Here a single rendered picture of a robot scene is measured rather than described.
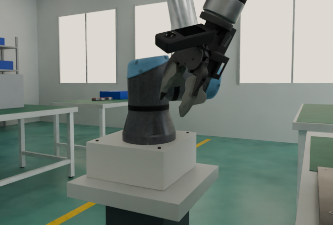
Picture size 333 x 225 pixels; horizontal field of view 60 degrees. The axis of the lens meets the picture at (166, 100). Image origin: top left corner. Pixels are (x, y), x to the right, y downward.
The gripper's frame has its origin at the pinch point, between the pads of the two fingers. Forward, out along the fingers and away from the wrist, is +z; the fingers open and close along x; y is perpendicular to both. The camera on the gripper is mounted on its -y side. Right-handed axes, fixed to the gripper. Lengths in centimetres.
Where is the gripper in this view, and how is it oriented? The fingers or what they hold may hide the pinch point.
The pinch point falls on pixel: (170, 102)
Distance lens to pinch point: 62.4
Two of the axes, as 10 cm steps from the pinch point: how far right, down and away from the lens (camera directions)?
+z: -4.1, 8.8, 2.6
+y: 7.1, 1.3, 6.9
